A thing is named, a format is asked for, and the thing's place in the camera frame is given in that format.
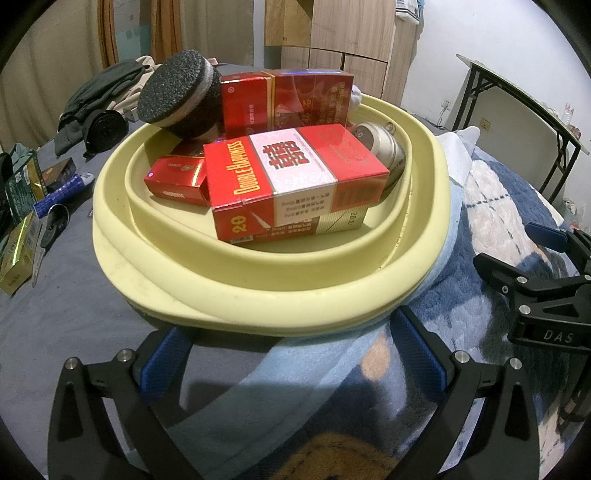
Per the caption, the black and gold box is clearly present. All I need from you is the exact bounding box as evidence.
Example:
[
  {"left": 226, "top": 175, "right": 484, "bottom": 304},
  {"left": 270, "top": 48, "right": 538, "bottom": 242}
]
[{"left": 41, "top": 157, "right": 77, "bottom": 192}]

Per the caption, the blue checkered plush blanket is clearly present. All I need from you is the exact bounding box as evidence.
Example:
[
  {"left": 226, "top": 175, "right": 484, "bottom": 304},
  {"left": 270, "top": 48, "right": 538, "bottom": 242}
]
[{"left": 171, "top": 124, "right": 591, "bottom": 480}]

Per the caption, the blue and white tube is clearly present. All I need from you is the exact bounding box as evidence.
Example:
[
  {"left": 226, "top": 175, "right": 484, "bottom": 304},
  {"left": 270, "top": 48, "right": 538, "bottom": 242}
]
[{"left": 33, "top": 172, "right": 95, "bottom": 217}]

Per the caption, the small red cigarette box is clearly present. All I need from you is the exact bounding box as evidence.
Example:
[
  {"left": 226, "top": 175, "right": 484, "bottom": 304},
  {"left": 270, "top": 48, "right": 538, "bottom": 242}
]
[{"left": 144, "top": 154, "right": 209, "bottom": 207}]

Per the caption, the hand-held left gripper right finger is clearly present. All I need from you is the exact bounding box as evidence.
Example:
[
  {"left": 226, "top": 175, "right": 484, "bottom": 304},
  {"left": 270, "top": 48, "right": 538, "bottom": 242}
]
[{"left": 389, "top": 305, "right": 542, "bottom": 480}]

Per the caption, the yellow green box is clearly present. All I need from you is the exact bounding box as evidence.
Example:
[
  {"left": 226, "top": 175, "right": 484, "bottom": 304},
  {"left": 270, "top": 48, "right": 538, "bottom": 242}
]
[{"left": 0, "top": 210, "right": 42, "bottom": 296}]

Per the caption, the red white-label cigarette carton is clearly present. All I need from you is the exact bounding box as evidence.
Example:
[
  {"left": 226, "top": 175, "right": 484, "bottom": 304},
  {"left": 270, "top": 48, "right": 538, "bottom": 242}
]
[{"left": 203, "top": 124, "right": 391, "bottom": 217}]

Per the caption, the black folding table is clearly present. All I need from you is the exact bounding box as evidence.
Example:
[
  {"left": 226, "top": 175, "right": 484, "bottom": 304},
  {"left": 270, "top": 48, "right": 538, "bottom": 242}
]
[{"left": 450, "top": 53, "right": 591, "bottom": 204}]

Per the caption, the dark green garment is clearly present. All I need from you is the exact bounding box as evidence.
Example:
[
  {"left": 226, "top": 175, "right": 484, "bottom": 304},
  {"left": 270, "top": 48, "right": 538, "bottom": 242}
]
[{"left": 54, "top": 60, "right": 153, "bottom": 158}]

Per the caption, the light wooden wardrobe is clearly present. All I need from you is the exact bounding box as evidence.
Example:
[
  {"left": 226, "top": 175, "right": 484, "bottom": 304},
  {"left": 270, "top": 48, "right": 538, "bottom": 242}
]
[{"left": 264, "top": 0, "right": 419, "bottom": 109}]

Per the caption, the pale yellow plastic basin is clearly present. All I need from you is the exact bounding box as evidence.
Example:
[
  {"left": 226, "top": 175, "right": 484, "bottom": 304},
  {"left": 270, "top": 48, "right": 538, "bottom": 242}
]
[{"left": 92, "top": 92, "right": 451, "bottom": 337}]

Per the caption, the silver round metal tin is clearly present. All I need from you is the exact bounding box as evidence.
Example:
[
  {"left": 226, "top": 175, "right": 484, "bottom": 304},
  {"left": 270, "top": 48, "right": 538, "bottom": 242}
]
[{"left": 348, "top": 121, "right": 407, "bottom": 190}]

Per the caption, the beige curtain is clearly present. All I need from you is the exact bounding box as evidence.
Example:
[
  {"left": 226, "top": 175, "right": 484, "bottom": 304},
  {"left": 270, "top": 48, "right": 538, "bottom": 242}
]
[{"left": 14, "top": 0, "right": 254, "bottom": 153}]

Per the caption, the dark green box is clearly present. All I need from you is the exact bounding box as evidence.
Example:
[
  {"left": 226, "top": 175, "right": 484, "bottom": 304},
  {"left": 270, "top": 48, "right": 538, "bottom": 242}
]
[{"left": 0, "top": 143, "right": 47, "bottom": 232}]

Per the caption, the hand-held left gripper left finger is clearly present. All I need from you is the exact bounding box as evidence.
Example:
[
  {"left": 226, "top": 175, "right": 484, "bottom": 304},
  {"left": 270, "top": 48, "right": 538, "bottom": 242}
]
[{"left": 47, "top": 325, "right": 204, "bottom": 480}]

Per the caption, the glossy red cigarette carton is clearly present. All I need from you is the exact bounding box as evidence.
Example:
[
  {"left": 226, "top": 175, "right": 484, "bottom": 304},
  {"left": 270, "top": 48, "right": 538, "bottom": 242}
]
[{"left": 218, "top": 69, "right": 355, "bottom": 139}]

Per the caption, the beige garment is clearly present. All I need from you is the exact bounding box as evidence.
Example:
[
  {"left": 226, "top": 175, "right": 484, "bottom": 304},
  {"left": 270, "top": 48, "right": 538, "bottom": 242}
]
[{"left": 111, "top": 55, "right": 160, "bottom": 123}]

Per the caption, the black round cap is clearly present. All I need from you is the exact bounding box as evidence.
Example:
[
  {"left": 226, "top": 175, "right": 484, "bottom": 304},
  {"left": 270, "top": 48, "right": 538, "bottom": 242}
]
[{"left": 83, "top": 110, "right": 129, "bottom": 158}]

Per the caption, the black round shoe sponge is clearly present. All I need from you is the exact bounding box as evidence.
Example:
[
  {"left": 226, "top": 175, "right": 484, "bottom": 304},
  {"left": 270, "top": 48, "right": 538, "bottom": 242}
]
[{"left": 137, "top": 49, "right": 225, "bottom": 139}]

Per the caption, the red and gold cigarette box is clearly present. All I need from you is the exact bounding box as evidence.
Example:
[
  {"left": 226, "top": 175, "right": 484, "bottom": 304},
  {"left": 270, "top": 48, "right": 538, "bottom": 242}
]
[{"left": 215, "top": 203, "right": 372, "bottom": 244}]

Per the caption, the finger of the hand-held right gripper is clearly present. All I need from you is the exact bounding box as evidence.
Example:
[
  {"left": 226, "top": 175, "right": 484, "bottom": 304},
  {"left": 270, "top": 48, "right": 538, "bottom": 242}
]
[
  {"left": 473, "top": 252, "right": 591, "bottom": 315},
  {"left": 525, "top": 222, "right": 591, "bottom": 275}
]

